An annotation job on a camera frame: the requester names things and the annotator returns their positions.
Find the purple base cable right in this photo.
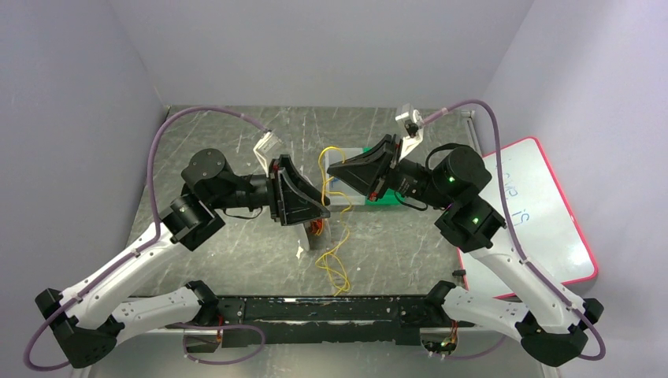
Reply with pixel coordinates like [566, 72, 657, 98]
[429, 333, 510, 362]

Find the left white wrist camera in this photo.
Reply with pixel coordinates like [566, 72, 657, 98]
[253, 131, 284, 176]

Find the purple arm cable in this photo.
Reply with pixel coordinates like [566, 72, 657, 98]
[23, 106, 270, 372]
[420, 98, 607, 361]

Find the white cable spool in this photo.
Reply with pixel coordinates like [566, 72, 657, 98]
[293, 220, 332, 260]

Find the pink framed whiteboard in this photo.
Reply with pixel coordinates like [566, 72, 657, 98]
[481, 137, 599, 297]

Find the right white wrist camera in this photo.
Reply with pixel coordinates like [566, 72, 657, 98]
[395, 103, 424, 160]

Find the green plastic bin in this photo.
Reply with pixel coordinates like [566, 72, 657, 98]
[362, 146, 408, 206]

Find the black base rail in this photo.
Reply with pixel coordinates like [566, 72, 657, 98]
[218, 295, 455, 347]

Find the clear white plastic bin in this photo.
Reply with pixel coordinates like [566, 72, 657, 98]
[320, 147, 366, 207]

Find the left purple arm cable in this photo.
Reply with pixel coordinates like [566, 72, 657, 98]
[23, 106, 270, 372]

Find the yellow cable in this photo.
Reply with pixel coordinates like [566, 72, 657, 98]
[314, 146, 354, 298]

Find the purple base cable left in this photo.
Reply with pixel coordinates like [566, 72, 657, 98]
[181, 321, 267, 365]

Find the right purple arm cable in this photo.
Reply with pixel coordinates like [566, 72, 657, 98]
[420, 98, 607, 361]

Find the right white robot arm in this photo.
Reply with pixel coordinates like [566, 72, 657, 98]
[327, 135, 603, 367]

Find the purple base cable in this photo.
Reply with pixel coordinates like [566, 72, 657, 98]
[181, 321, 267, 365]
[429, 333, 510, 362]

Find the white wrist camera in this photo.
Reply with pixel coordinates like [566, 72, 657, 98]
[395, 103, 424, 160]
[253, 131, 284, 176]

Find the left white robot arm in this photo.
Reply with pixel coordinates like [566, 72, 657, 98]
[35, 149, 330, 369]

